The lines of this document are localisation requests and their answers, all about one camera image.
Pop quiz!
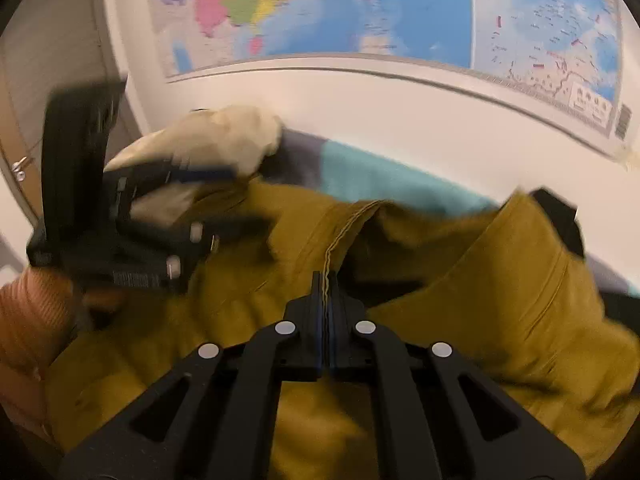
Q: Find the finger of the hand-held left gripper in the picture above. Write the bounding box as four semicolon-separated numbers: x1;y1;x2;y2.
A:
102;157;238;212
125;215;275;282

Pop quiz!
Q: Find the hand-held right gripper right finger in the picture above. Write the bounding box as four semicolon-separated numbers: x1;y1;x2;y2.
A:
327;272;586;480

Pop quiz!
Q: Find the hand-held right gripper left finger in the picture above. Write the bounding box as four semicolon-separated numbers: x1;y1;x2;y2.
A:
59;270;328;480

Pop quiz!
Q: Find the olive green jacket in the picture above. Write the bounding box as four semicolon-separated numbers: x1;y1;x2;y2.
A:
47;180;640;480

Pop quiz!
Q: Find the person's left forearm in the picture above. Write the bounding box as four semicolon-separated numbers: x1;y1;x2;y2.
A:
0;267;83;441

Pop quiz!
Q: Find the cream folded cloth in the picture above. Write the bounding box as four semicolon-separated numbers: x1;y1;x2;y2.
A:
102;105;286;226

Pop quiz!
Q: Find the brown wooden door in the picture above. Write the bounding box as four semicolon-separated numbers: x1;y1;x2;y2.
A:
0;60;51;221

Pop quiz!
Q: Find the grey door panel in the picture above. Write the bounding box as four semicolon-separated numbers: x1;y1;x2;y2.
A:
0;0;151;141

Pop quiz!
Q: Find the teal grey patterned bed sheet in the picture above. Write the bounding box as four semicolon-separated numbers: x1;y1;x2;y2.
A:
260;130;640;331

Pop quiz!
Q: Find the black garment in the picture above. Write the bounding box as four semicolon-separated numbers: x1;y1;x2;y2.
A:
530;187;587;258

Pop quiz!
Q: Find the colourful wall map poster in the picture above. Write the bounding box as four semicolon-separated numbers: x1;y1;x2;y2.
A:
147;0;633;161

